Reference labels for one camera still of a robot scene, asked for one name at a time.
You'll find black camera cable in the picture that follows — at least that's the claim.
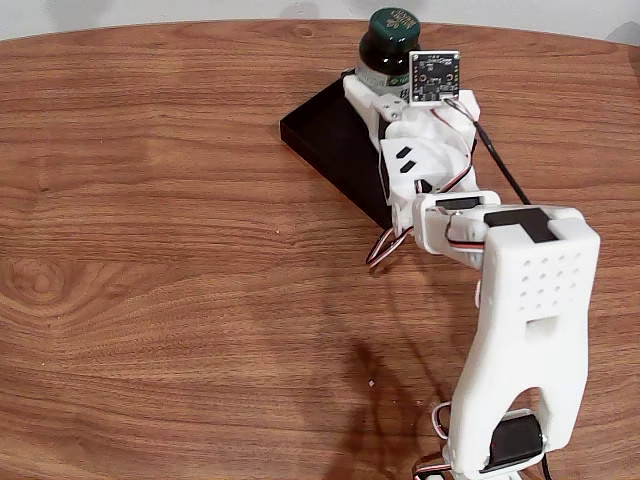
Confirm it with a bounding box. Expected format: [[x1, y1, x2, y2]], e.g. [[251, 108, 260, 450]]
[[444, 97, 534, 207]]

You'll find shoulder servo wire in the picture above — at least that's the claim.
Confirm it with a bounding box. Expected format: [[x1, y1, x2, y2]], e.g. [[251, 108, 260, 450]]
[[412, 398, 456, 480]]

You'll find wrist servo wire loop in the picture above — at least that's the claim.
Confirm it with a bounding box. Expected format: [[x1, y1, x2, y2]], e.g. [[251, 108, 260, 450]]
[[365, 227, 416, 272]]

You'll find shallow black box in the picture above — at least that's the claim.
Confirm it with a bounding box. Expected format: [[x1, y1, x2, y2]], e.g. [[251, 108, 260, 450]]
[[279, 79, 401, 231]]

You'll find green-capped pill bottle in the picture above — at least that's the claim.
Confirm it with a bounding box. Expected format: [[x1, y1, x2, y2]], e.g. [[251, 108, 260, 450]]
[[356, 6, 422, 100]]

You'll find gripper servo wire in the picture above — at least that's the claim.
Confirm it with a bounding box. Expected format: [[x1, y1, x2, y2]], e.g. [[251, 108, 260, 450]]
[[430, 107, 477, 194]]

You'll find camera board on white bracket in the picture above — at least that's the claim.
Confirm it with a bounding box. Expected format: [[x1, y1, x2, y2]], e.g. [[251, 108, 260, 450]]
[[408, 49, 482, 129]]

